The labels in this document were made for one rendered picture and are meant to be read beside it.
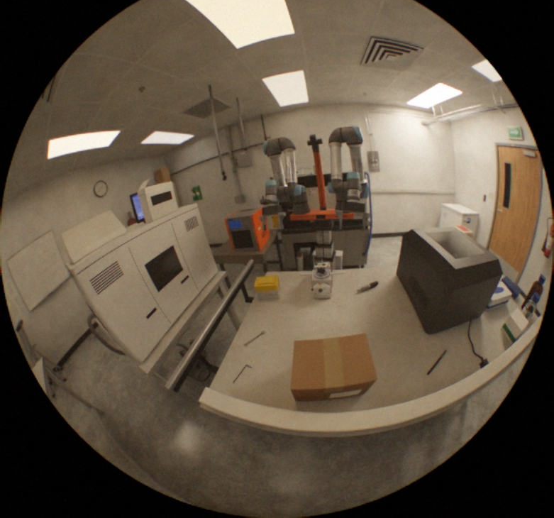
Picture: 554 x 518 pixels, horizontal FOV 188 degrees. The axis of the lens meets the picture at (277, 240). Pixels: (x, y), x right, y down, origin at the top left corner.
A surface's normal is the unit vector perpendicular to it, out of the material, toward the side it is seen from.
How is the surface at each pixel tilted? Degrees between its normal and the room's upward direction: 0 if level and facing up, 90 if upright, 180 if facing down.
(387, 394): 0
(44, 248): 90
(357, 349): 0
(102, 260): 90
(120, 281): 90
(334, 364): 0
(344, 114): 90
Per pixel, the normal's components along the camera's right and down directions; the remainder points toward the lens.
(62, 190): 0.96, -0.06
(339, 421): -0.16, -0.91
